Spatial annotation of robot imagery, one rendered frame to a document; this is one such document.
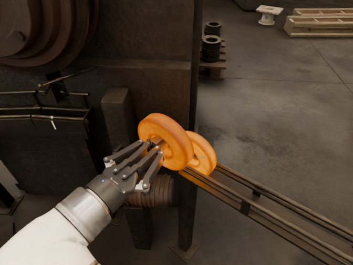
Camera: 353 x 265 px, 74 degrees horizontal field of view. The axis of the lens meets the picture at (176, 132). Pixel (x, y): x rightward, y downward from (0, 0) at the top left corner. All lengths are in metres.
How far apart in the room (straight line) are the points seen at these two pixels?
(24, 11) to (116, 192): 0.44
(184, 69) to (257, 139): 1.19
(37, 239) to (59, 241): 0.03
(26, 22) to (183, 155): 0.46
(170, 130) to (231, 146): 1.28
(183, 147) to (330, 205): 1.29
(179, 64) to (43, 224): 0.60
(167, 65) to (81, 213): 0.54
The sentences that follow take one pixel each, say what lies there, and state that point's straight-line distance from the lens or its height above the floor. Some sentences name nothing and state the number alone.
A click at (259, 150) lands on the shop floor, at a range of 1.79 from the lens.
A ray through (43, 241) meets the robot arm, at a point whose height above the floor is 0.88.
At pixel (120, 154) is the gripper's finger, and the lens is 0.53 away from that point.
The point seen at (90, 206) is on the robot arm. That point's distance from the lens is 0.44.
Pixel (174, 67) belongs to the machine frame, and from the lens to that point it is 0.79.
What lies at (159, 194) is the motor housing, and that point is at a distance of 0.86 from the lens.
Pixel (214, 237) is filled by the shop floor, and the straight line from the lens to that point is 1.36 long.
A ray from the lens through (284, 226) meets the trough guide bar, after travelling 0.65.
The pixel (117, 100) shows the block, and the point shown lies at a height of 0.80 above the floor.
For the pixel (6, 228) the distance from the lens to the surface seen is 1.63.
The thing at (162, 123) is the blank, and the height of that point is 0.90.
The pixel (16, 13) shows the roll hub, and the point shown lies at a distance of 0.67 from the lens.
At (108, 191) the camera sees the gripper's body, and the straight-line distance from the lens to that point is 0.46.
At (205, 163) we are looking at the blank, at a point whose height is 0.72.
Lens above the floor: 1.23
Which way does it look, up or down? 43 degrees down
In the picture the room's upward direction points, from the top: straight up
